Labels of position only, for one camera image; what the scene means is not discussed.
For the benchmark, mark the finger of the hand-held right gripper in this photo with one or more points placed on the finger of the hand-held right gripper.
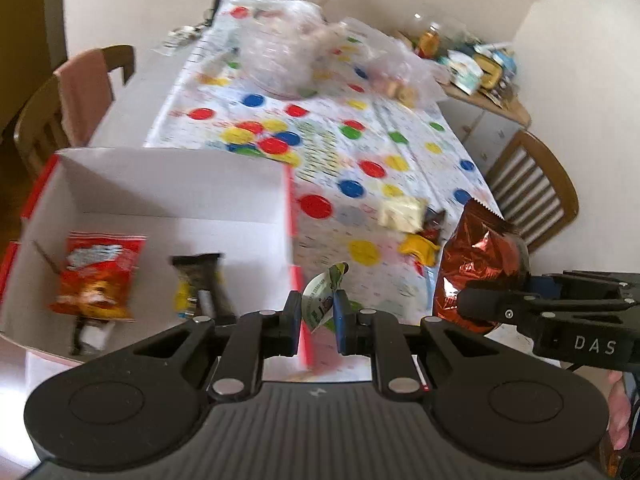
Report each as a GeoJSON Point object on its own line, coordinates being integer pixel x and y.
{"type": "Point", "coordinates": [495, 302]}
{"type": "Point", "coordinates": [545, 285]}

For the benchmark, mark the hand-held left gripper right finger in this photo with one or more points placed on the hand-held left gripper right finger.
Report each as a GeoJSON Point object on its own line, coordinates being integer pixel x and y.
{"type": "Point", "coordinates": [342, 325]}

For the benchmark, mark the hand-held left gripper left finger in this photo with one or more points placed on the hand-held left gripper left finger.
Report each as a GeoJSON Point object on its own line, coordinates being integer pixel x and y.
{"type": "Point", "coordinates": [295, 325]}

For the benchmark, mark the green white snack packet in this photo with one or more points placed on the green white snack packet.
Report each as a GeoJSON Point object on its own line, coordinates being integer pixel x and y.
{"type": "Point", "coordinates": [320, 300]}

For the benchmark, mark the copper brown snack packet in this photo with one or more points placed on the copper brown snack packet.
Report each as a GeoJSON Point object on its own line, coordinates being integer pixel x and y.
{"type": "Point", "coordinates": [475, 255]}

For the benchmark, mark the black yellow snack packet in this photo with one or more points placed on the black yellow snack packet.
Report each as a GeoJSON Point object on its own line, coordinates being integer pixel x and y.
{"type": "Point", "coordinates": [200, 280]}

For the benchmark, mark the pale yellow snack packet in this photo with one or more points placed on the pale yellow snack packet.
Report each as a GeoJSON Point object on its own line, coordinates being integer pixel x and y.
{"type": "Point", "coordinates": [400, 212]}

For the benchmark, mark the red cardboard box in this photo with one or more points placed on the red cardboard box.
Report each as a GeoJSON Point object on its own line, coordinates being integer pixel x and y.
{"type": "Point", "coordinates": [175, 185]}

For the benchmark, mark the black silver snack packet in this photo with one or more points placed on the black silver snack packet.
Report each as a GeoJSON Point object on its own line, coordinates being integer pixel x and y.
{"type": "Point", "coordinates": [92, 335]}

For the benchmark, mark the red snack packet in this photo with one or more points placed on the red snack packet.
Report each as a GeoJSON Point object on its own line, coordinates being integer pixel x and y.
{"type": "Point", "coordinates": [95, 270]}

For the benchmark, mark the person's right hand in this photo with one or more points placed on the person's right hand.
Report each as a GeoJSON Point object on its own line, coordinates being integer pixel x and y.
{"type": "Point", "coordinates": [619, 410]}

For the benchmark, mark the small yellow snack packet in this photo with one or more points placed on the small yellow snack packet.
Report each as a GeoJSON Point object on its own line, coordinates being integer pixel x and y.
{"type": "Point", "coordinates": [417, 247]}

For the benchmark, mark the wooden chair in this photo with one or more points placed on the wooden chair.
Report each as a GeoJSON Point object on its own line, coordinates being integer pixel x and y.
{"type": "Point", "coordinates": [122, 60]}
{"type": "Point", "coordinates": [555, 180]}

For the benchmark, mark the white cabinet with wooden top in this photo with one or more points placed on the white cabinet with wooden top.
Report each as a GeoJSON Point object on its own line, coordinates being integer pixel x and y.
{"type": "Point", "coordinates": [480, 125]}

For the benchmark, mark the polka dot tablecloth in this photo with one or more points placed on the polka dot tablecloth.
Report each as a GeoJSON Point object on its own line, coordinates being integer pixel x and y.
{"type": "Point", "coordinates": [360, 110]}

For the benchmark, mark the yellow box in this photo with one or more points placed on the yellow box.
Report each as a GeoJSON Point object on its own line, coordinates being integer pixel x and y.
{"type": "Point", "coordinates": [489, 72]}

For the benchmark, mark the blue box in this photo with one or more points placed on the blue box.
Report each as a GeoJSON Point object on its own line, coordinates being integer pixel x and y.
{"type": "Point", "coordinates": [506, 62]}

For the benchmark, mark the tissue box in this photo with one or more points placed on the tissue box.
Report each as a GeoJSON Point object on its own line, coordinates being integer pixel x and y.
{"type": "Point", "coordinates": [464, 72]}

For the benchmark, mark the large clear plastic bag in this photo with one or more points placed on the large clear plastic bag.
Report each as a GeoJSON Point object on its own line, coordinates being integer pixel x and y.
{"type": "Point", "coordinates": [280, 60]}

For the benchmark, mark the orange bottle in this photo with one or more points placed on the orange bottle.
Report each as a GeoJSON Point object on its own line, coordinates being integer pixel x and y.
{"type": "Point", "coordinates": [430, 42]}

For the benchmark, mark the clear plastic bag with pastries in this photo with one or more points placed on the clear plastic bag with pastries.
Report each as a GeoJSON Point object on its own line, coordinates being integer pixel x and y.
{"type": "Point", "coordinates": [380, 55]}

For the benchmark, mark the pink towel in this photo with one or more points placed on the pink towel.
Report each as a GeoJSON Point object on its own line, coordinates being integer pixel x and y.
{"type": "Point", "coordinates": [82, 100]}

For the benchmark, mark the small white clutter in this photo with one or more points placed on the small white clutter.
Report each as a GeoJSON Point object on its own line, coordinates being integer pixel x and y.
{"type": "Point", "coordinates": [180, 37]}

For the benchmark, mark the wooden door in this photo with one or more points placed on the wooden door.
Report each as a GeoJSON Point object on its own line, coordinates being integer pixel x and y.
{"type": "Point", "coordinates": [25, 35]}

